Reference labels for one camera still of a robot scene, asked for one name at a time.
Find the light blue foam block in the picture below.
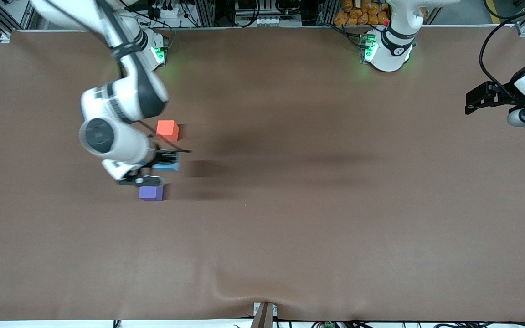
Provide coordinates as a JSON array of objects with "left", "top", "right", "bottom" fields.
[{"left": 152, "top": 160, "right": 180, "bottom": 173}]

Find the purple foam block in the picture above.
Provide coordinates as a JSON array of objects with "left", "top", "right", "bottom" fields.
[{"left": 138, "top": 184, "right": 164, "bottom": 201}]

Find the orange foam block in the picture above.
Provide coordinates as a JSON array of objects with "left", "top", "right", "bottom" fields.
[{"left": 156, "top": 120, "right": 180, "bottom": 142}]

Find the brown table cover sheet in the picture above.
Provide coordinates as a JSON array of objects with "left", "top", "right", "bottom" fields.
[{"left": 0, "top": 25, "right": 525, "bottom": 322}]

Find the white socket box with plugs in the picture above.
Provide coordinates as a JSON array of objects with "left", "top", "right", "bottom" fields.
[{"left": 149, "top": 4, "right": 186, "bottom": 20}]

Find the pile of orange items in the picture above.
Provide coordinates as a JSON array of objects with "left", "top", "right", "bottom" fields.
[{"left": 334, "top": 0, "right": 391, "bottom": 26}]

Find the white power strip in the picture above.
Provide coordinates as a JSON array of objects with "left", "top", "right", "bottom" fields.
[{"left": 237, "top": 15, "right": 302, "bottom": 27}]

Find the camera mount post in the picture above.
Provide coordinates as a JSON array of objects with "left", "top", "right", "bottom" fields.
[{"left": 250, "top": 302, "right": 278, "bottom": 328}]

